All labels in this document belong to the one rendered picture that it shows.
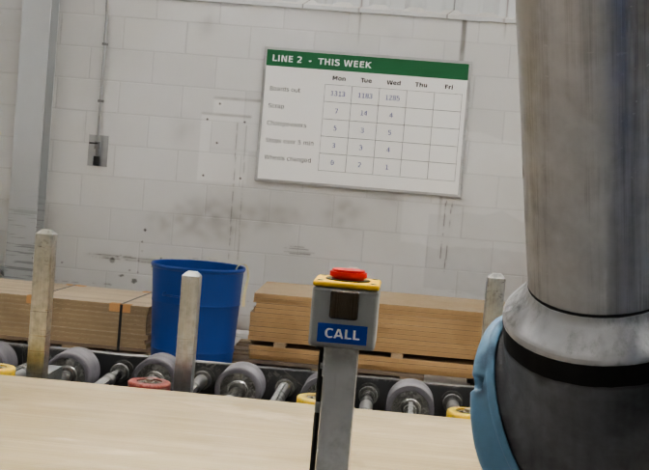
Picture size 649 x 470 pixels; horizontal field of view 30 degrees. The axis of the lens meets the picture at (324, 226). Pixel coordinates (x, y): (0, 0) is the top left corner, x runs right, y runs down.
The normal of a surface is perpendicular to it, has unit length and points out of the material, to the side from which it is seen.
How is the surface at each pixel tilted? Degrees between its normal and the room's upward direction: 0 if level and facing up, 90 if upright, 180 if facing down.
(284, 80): 90
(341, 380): 90
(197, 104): 90
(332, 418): 90
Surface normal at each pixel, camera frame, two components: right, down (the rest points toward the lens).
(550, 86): -0.77, 0.33
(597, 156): -0.26, 0.40
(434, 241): -0.08, 0.04
